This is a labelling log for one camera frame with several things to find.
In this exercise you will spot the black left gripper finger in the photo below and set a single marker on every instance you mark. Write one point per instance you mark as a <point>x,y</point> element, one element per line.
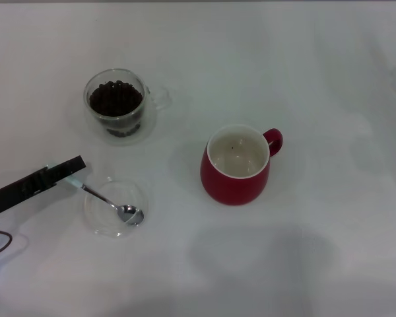
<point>29,185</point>

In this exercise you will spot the red mug white inside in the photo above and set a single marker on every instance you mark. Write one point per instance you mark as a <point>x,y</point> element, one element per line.
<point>231,188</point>

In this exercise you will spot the dark coffee beans heap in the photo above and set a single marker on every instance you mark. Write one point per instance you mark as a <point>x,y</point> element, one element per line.
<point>115,99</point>

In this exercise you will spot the small clear glass dish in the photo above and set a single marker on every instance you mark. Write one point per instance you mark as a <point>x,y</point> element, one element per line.
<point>99,218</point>

